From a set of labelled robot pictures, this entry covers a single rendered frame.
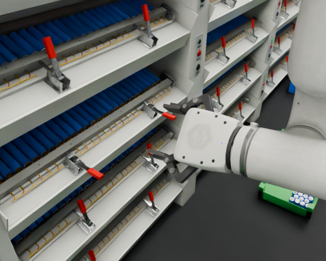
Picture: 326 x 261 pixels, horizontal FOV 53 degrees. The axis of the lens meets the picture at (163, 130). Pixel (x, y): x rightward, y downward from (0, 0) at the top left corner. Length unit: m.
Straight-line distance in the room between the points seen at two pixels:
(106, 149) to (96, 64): 0.20
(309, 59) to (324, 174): 0.16
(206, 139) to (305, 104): 0.17
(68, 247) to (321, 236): 0.86
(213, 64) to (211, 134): 0.64
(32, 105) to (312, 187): 0.45
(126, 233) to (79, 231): 0.25
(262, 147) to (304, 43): 0.17
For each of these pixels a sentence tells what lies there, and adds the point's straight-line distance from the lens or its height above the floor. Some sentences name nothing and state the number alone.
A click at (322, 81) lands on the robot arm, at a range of 0.43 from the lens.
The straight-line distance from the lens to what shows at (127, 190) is 0.93.
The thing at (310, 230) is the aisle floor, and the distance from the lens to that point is 1.32.
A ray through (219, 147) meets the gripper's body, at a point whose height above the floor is 0.62.
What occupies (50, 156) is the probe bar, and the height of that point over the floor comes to 0.53.
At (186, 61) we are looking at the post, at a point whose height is 0.59.
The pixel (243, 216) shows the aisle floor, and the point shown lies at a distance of 1.29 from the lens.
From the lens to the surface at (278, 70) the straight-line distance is 2.15.
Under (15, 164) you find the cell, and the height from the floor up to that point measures 0.54.
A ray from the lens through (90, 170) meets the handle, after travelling 0.68.
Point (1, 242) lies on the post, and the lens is 0.66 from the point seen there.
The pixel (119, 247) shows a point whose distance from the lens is 1.05.
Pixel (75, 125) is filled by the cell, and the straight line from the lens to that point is 0.77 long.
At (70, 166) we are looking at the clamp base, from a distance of 0.72.
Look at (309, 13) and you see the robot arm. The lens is 0.42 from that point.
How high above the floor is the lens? 0.95
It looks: 35 degrees down
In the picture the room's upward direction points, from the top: straight up
